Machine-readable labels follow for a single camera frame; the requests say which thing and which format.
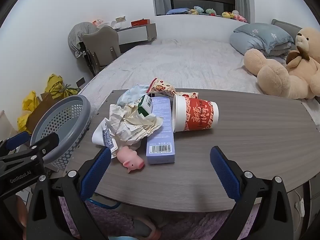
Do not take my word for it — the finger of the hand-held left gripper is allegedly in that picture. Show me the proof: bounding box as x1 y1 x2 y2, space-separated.
0 132 60 167
0 131 32 156

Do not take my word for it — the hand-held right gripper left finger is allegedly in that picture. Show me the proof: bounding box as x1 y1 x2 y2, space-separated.
26 147 112 240

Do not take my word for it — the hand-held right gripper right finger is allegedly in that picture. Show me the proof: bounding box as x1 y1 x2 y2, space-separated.
210 146 294 240

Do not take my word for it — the grey perforated plastic basket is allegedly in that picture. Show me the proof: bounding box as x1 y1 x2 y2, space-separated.
30 94 92 168

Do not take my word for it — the blue-backed playing card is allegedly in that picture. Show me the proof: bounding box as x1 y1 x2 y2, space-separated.
101 124 119 159

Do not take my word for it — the printed paper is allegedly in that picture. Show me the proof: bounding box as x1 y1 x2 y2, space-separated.
105 103 163 147

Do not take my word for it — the red and white paper cup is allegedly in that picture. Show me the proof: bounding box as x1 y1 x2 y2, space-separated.
172 94 219 133

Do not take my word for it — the long purple cardboard box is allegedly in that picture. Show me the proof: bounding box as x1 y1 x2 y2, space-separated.
146 96 175 165

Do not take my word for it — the green and white carton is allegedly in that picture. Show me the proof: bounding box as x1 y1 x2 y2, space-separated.
137 94 154 117

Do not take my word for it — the person's left forearm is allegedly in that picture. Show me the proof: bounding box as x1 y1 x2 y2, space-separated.
15 195 29 233

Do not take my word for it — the brown cardboard box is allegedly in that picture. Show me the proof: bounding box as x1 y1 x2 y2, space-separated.
25 92 58 134

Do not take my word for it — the pink pig toy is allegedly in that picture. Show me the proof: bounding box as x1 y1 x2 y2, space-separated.
117 146 146 174

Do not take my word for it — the yellow plastic bag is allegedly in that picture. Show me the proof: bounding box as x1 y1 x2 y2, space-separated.
17 91 41 132
44 74 65 98

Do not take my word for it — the white tissue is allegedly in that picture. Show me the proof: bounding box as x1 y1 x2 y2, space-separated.
92 119 108 147

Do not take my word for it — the purple fuzzy cloth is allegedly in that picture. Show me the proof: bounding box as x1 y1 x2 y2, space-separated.
58 197 237 240

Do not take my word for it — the yellow printed sack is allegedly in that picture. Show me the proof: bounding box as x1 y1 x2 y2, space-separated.
59 86 81 99

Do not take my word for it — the pink slipper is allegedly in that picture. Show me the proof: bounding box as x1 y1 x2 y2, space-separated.
132 217 163 240

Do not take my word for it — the white power strip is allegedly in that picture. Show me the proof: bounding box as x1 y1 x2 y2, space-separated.
294 197 304 217

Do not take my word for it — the light blue wipes packet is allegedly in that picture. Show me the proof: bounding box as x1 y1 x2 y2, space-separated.
117 85 150 107

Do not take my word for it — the red printed snack packet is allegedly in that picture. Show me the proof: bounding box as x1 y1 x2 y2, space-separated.
147 78 199 100

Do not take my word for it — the grey upholstered chair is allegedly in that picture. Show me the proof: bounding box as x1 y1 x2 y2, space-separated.
82 25 122 77

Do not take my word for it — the grey cloth on chair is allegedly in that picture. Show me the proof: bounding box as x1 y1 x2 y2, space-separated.
68 22 99 58

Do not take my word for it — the large beige teddy bear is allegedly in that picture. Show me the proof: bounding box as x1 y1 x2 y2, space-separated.
244 27 320 100

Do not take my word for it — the bed with white sheet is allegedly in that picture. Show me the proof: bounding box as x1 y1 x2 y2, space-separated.
77 38 320 125

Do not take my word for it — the folded light blue quilt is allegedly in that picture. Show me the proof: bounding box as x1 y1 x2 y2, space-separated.
229 22 294 58

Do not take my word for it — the grey and white desk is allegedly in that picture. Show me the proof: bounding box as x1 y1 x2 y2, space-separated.
114 23 158 53

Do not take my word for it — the red box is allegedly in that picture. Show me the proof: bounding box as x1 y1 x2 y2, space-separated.
130 19 151 27

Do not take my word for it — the pink plush toy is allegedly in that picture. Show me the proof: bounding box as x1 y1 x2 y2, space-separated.
232 10 248 23

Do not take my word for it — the grey padded headboard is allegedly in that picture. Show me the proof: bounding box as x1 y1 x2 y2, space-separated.
271 19 311 46

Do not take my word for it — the blue cushion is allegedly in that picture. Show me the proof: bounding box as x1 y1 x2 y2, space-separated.
166 8 191 15

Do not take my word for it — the blue tube frame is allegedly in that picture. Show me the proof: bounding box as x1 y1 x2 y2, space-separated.
89 197 121 210

